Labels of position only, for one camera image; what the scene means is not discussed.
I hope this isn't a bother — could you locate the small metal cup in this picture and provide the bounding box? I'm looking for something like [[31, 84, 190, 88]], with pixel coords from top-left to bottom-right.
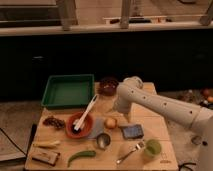
[[97, 133, 111, 149]]

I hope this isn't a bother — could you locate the brown wooden block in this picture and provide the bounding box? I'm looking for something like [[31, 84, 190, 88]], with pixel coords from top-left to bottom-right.
[[32, 149, 60, 166]]

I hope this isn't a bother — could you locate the yellow banana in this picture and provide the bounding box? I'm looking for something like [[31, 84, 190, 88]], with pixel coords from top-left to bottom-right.
[[33, 141, 61, 148]]

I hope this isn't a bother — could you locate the green mug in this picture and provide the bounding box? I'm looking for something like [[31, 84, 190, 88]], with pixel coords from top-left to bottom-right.
[[144, 139, 162, 158]]

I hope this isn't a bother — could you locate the green plastic tray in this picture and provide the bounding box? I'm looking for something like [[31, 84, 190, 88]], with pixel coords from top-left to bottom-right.
[[41, 74, 94, 109]]

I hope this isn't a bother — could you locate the metal fork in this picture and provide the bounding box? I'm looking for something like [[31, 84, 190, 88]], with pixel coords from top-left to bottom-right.
[[116, 141, 145, 164]]

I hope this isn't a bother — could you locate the green chili pepper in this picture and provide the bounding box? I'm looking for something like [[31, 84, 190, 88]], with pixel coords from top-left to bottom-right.
[[67, 150, 96, 167]]

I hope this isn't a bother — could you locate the black cable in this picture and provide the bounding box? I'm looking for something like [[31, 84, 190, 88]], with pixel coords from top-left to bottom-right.
[[178, 162, 198, 171]]

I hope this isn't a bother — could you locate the red orange bowl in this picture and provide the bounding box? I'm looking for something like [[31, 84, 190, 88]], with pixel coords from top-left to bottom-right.
[[65, 111, 94, 140]]

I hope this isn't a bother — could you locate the grey cloth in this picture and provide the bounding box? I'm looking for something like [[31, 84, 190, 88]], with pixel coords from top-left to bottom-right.
[[88, 118, 104, 139]]

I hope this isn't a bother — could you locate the white dish brush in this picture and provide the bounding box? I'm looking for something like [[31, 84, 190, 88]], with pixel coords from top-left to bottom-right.
[[73, 94, 98, 131]]

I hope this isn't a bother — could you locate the red apple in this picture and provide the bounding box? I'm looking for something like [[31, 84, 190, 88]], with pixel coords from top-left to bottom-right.
[[104, 117, 117, 129]]

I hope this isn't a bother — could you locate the dark purple bowl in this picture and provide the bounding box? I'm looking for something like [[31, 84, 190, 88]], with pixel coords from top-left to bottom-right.
[[99, 77, 119, 96]]

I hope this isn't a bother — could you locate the dark grape bunch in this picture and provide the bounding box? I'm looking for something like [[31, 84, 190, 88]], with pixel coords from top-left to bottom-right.
[[43, 116, 65, 130]]

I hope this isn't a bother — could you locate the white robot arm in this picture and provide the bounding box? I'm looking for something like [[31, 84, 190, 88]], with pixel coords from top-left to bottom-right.
[[113, 76, 213, 171]]

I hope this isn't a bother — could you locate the blue sponge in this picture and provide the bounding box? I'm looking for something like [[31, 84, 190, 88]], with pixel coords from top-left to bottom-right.
[[120, 124, 144, 139]]

